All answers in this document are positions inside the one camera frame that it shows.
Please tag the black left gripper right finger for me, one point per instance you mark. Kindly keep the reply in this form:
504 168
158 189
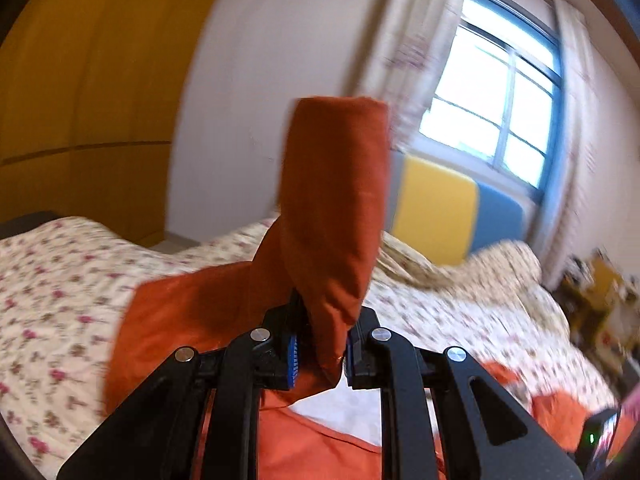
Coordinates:
444 415

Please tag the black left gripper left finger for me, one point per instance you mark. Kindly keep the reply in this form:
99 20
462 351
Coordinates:
197 404

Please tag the orange padded down jacket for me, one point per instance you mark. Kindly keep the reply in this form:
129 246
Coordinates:
323 245

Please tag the wooden bedside desk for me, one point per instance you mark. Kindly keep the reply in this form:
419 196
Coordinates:
601 304

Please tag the small floral beige pillow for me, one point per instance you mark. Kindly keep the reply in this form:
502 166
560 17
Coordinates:
494 275

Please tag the floral white quilt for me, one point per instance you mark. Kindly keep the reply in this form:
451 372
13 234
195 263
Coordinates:
66 285

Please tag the pink patterned right curtain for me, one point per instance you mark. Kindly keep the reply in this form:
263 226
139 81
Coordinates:
566 198

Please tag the pink patterned curtain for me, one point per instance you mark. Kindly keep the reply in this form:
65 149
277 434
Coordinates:
566 198
410 49

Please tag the grey yellow blue headboard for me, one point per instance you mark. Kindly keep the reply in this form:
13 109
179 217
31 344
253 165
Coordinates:
444 214

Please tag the blue framed window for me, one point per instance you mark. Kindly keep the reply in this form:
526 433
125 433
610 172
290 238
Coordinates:
496 109

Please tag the brown wooden wardrobe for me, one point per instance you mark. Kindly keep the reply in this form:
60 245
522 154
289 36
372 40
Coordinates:
90 94

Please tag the pink patterned left curtain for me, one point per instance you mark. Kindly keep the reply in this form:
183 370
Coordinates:
410 49

